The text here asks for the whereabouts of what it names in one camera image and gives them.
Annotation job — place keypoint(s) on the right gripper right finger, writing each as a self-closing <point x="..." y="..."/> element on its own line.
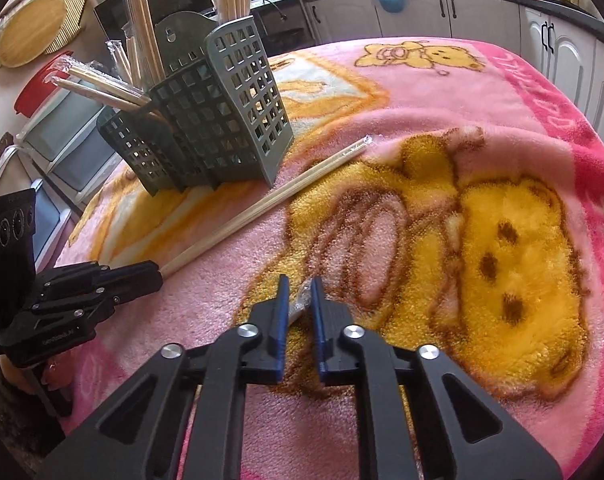
<point x="419" y="415"/>

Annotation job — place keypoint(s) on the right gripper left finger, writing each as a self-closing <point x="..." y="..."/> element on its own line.
<point x="181" y="414"/>

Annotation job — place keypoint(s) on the dark green utensil caddy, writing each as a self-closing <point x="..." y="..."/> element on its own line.
<point x="217" y="117"/>

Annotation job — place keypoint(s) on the chopsticks pair crossing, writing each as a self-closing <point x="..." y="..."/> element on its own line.
<point x="142" y="24"/>

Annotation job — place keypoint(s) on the white kitchen cabinets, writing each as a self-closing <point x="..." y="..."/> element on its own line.
<point x="564" y="45"/>

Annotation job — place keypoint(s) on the person's left hand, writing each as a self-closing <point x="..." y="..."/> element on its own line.
<point x="54" y="374"/>

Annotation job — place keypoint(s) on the thin chopsticks pair right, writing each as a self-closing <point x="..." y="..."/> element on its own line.
<point x="266" y="204"/>

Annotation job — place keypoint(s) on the grey plastic drawer unit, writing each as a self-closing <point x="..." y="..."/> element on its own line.
<point x="61" y="155"/>

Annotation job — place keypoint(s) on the wrapped chopsticks far right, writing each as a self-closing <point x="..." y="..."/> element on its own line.
<point x="300" y="303"/>

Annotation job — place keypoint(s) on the red plastic basin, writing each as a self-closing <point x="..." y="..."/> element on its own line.
<point x="40" y="87"/>

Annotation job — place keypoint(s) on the wrapped chopsticks pair left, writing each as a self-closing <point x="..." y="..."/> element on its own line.
<point x="69" y="74"/>

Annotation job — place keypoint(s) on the pink cartoon fleece blanket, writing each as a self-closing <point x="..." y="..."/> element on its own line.
<point x="475" y="222"/>

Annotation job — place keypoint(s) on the wrapped chopsticks pair centre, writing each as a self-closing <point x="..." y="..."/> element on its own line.
<point x="126" y="66"/>

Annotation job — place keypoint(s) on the round bamboo board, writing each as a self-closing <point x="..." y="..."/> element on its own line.
<point x="39" y="27"/>

